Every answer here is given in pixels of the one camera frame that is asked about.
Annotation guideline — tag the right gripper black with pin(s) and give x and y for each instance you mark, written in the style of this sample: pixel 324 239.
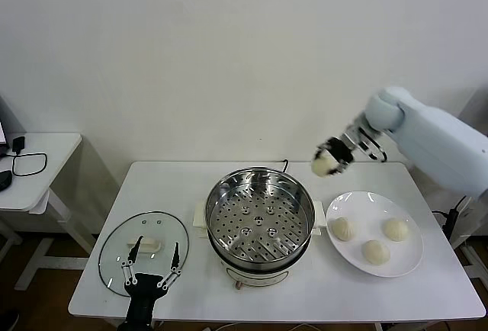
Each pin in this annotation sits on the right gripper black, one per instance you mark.
pixel 343 150

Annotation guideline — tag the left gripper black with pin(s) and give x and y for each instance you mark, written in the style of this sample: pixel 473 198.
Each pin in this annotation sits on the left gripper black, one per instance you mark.
pixel 143 293

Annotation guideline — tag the white steamed baozi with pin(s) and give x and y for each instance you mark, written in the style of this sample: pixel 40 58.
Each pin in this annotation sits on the white steamed baozi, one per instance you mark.
pixel 344 228
pixel 375 251
pixel 322 165
pixel 396 229

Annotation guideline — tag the round glass lid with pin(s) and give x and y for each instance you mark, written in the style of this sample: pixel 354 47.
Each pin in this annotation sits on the round glass lid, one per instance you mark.
pixel 114 239

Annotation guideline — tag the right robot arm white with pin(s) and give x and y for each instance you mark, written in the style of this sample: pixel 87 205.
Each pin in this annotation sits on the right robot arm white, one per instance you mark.
pixel 438 136

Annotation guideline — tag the steel steamer basket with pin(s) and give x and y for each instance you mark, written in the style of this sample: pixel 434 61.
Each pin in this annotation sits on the steel steamer basket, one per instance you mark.
pixel 259 232

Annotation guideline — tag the white round plate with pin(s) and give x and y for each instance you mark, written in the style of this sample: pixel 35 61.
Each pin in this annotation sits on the white round plate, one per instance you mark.
pixel 381 209

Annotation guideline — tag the black power strip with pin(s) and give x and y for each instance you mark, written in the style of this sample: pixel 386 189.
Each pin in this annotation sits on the black power strip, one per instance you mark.
pixel 453 224

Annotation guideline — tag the white side table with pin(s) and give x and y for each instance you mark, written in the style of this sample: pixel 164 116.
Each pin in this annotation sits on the white side table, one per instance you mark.
pixel 49 163

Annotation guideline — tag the white side stand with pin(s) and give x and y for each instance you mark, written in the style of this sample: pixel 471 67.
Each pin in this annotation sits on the white side stand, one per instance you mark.
pixel 467 228

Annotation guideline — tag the black shoe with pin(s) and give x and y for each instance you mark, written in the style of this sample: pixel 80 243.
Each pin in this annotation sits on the black shoe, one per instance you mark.
pixel 7 321

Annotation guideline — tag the black computer mouse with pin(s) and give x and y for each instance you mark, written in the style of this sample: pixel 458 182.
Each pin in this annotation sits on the black computer mouse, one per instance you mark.
pixel 4 180

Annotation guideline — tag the black power adapter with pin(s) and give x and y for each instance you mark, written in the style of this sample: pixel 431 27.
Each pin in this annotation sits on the black power adapter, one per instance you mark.
pixel 19 144

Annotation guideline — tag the dark laptop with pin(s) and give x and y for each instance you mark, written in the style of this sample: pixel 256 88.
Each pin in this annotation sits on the dark laptop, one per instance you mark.
pixel 2 117

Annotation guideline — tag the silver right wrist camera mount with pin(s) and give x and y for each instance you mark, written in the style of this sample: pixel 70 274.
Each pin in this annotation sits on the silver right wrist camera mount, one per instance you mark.
pixel 371 148

